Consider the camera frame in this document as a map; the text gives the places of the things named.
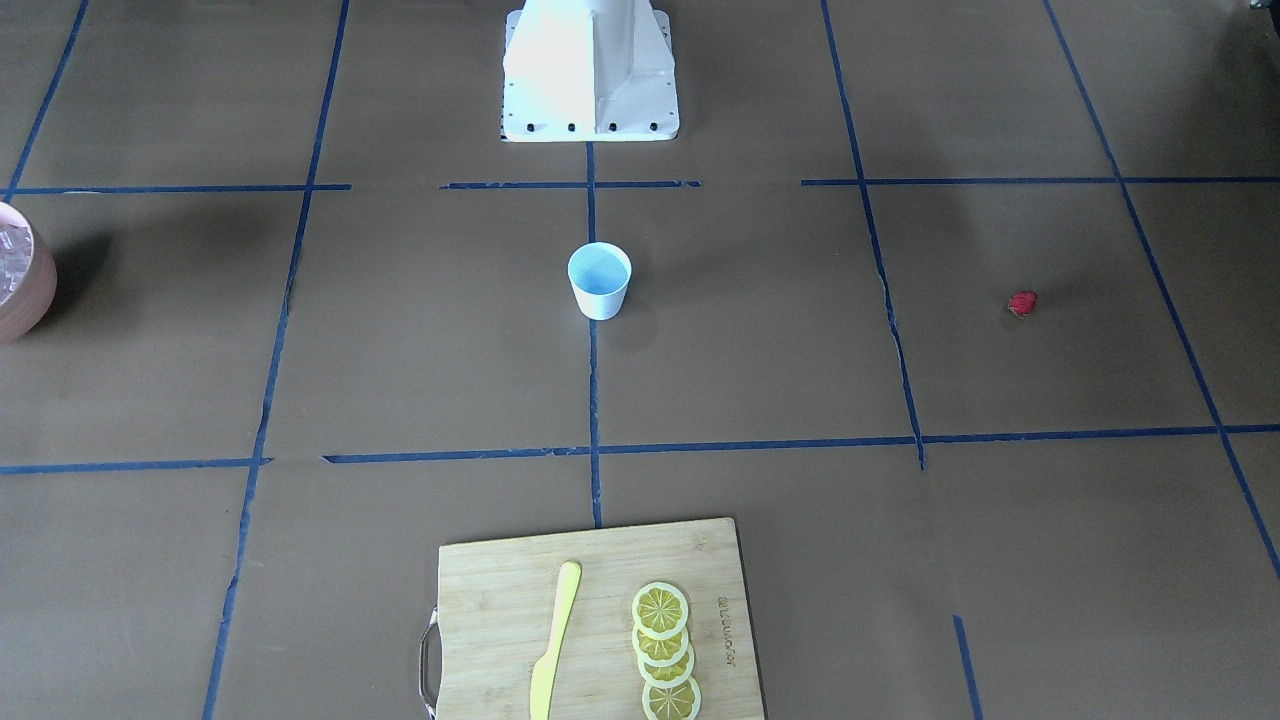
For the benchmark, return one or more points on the light blue cup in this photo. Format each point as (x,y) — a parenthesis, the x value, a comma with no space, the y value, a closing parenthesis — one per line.
(599,274)

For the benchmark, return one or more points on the pink bowl of ice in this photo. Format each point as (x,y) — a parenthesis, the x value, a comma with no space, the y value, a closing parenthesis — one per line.
(29,278)

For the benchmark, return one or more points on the yellow plastic knife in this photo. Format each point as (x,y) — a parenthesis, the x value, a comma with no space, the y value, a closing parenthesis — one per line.
(544,670)

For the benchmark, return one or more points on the bamboo cutting board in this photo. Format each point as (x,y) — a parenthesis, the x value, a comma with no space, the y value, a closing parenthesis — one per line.
(492,617)

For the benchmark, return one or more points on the red strawberry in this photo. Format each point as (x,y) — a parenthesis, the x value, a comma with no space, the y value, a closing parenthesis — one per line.
(1023,303)

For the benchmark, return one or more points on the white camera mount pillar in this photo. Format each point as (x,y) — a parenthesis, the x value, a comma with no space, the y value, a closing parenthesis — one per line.
(589,71)

